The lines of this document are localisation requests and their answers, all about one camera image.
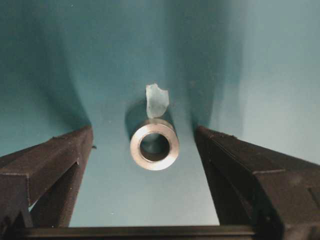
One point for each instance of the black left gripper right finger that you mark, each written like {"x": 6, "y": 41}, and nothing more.
{"x": 277, "y": 194}

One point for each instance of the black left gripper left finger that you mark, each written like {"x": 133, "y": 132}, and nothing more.
{"x": 39, "y": 185}

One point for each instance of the silver metal washer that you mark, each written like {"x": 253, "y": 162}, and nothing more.
{"x": 153, "y": 142}

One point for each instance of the white tape piece near washer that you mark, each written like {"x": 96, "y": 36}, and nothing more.
{"x": 157, "y": 101}

